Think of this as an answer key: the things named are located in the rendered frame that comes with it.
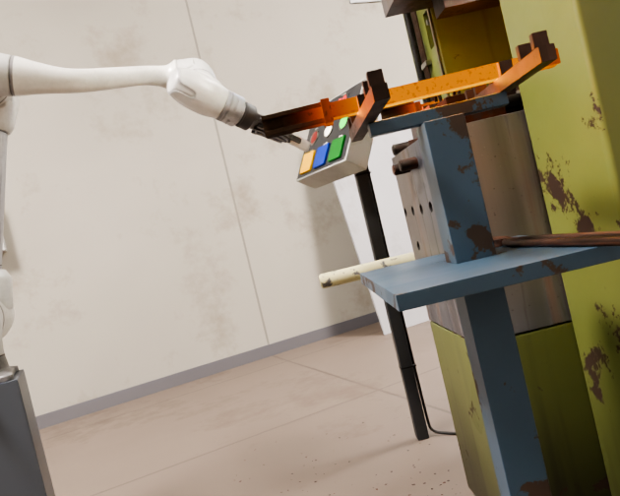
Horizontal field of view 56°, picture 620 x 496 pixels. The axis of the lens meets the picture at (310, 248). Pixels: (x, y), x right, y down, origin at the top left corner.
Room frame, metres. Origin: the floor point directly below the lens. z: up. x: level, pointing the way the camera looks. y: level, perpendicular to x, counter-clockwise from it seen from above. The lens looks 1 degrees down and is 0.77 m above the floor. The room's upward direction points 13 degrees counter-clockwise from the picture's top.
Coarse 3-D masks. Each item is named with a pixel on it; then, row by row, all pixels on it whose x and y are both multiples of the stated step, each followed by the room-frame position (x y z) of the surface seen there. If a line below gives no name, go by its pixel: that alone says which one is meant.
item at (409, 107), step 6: (408, 102) 1.41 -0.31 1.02; (414, 102) 1.40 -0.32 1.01; (426, 102) 1.41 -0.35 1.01; (432, 102) 1.41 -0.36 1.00; (384, 108) 1.40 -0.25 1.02; (390, 108) 1.41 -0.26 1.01; (396, 108) 1.41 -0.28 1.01; (402, 108) 1.41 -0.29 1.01; (408, 108) 1.41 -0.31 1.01; (414, 108) 1.41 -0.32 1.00; (420, 108) 1.40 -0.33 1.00; (384, 114) 1.41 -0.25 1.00; (390, 114) 1.41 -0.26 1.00; (396, 114) 1.41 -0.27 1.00; (402, 114) 1.41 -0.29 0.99
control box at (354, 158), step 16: (336, 96) 2.00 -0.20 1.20; (352, 96) 1.88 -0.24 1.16; (320, 128) 2.03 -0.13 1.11; (336, 128) 1.91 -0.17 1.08; (320, 144) 1.99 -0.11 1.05; (352, 144) 1.80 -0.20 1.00; (368, 144) 1.82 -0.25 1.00; (336, 160) 1.84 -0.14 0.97; (352, 160) 1.79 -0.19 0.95; (304, 176) 2.02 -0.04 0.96; (320, 176) 1.97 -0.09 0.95; (336, 176) 1.93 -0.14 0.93
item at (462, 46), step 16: (432, 16) 1.61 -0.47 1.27; (464, 16) 1.62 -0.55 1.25; (480, 16) 1.62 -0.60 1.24; (496, 16) 1.62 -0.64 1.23; (448, 32) 1.61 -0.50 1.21; (464, 32) 1.62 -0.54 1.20; (480, 32) 1.62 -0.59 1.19; (496, 32) 1.62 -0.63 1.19; (432, 48) 1.66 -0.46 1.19; (448, 48) 1.61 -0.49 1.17; (464, 48) 1.62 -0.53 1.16; (480, 48) 1.62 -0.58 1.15; (496, 48) 1.62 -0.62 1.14; (432, 64) 1.69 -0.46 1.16; (448, 64) 1.61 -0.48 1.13; (464, 64) 1.62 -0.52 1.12; (480, 64) 1.62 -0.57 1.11
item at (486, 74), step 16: (496, 64) 0.86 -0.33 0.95; (432, 80) 0.86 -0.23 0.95; (448, 80) 0.86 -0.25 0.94; (464, 80) 0.86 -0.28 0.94; (480, 80) 0.86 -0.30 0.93; (400, 96) 0.87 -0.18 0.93; (416, 96) 0.87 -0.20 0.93; (288, 112) 0.87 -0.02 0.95; (304, 112) 0.88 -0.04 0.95; (320, 112) 0.88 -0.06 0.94; (336, 112) 0.87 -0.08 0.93; (352, 112) 0.87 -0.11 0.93; (272, 128) 0.88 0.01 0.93; (288, 128) 0.87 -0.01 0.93; (304, 128) 0.88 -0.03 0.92
